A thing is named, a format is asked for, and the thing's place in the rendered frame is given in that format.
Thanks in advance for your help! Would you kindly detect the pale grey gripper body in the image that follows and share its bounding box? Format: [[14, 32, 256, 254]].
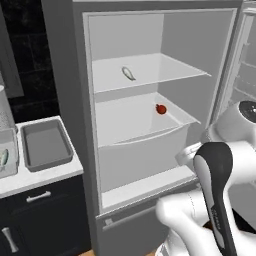
[[175, 141, 204, 167]]

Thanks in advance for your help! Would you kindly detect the red tomato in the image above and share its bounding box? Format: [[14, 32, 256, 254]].
[[155, 103, 168, 116]]

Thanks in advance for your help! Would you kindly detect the silver grey fish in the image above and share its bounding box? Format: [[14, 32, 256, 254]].
[[121, 65, 137, 82]]

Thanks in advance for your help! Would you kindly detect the grey tupperware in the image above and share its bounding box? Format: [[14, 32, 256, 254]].
[[20, 118, 75, 173]]

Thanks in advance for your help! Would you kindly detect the silver green fish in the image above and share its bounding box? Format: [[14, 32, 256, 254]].
[[0, 148, 10, 171]]

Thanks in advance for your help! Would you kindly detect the white fridge crisper drawer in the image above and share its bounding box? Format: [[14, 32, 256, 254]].
[[94, 92, 202, 195]]

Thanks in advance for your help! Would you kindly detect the white fridge shelf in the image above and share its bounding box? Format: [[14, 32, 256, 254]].
[[91, 52, 213, 95]]

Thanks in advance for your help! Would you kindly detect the grey freezer drawer front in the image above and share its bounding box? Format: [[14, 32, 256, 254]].
[[95, 188, 201, 256]]

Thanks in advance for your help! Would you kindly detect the open fridge door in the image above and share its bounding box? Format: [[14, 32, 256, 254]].
[[210, 0, 256, 125]]

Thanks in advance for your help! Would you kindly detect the dark cupboard drawer front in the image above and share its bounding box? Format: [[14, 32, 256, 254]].
[[0, 174, 86, 218]]

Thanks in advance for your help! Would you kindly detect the grey fridge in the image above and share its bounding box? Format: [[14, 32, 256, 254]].
[[41, 0, 245, 256]]

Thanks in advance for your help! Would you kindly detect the dark cupboard door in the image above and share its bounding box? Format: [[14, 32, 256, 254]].
[[0, 205, 92, 256]]

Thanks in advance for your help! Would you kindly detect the translucent tall container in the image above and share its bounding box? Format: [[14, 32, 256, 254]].
[[0, 84, 18, 134]]

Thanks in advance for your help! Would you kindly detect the grey freezer drawer handle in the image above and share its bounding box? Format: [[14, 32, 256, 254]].
[[101, 203, 162, 232]]

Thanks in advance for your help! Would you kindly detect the silver drawer handle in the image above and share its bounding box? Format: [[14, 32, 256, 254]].
[[25, 190, 53, 204]]

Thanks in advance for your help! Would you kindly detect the silver cupboard door handle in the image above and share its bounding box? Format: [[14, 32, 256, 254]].
[[1, 226, 20, 254]]

